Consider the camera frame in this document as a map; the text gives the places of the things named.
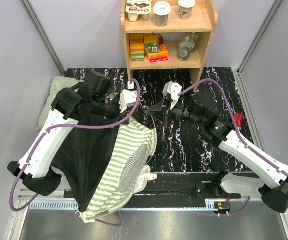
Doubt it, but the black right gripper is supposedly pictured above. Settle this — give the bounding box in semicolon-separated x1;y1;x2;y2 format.
145;95;204;126

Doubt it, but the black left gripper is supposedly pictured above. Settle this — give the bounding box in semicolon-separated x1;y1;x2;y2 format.
91;93;131;128

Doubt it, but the green striped pet tent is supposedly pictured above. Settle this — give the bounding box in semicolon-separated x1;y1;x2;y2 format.
51;119;157;223

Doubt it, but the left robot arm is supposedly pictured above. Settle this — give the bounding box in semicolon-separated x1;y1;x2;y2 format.
7;71;120;196

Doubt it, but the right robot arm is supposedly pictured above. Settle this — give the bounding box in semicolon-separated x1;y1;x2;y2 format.
144;92;288;213

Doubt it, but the steel pet bowl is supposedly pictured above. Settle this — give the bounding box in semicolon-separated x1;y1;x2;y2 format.
106;92;119;101

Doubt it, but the green checked pet cushion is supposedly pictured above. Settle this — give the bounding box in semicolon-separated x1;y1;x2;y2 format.
37;76;82;130

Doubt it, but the orange snack box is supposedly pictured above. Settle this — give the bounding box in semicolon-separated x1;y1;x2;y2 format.
147;44;168;63

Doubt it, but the wooden shelf unit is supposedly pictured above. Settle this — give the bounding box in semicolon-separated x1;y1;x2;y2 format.
120;0;218;84

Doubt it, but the red pink packet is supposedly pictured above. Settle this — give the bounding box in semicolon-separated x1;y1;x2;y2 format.
158;35;164;51

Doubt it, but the yellow green sponge stack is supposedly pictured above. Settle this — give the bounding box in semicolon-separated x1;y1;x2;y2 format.
129;33;145;61

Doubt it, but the clear glass jar front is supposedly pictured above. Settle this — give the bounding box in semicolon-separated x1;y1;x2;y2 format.
177;33;193;62

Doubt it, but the clear glass jar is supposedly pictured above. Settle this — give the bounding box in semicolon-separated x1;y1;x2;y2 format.
177;33;193;62
190;32;200;53

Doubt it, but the red snack box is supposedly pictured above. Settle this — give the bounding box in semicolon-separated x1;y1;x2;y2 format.
234;113;243;130

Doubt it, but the clear glass jar back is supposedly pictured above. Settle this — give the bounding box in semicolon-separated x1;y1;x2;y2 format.
190;32;200;53

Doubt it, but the paper coffee cup left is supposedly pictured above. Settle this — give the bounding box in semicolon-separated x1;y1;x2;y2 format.
153;1;171;27

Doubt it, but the paper coffee cup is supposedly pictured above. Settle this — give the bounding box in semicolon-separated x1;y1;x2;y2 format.
178;0;196;20
153;1;171;27

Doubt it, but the chobani yogurt pack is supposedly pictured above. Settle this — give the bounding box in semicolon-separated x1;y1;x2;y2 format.
125;0;152;22

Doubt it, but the paper coffee cup right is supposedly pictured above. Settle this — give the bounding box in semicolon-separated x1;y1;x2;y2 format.
178;0;196;20

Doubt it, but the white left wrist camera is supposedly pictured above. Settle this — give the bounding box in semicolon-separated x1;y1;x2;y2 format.
118;81;137;113

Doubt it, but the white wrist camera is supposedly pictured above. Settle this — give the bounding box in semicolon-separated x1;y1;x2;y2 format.
162;81;182;101
118;81;137;113

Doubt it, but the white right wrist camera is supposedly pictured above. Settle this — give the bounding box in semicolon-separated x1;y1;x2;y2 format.
162;81;182;101

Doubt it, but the aluminium frame post right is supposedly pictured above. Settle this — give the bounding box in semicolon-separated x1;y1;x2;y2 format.
236;0;284;73

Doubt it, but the aluminium frame post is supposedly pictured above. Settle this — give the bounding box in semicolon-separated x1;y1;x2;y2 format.
20;0;66;76
236;0;284;73

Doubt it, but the aluminium frame post left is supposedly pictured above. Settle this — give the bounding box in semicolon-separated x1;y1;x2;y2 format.
20;0;66;76

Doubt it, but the white cable duct rail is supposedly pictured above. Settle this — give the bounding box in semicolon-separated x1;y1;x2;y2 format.
29;200;223;212

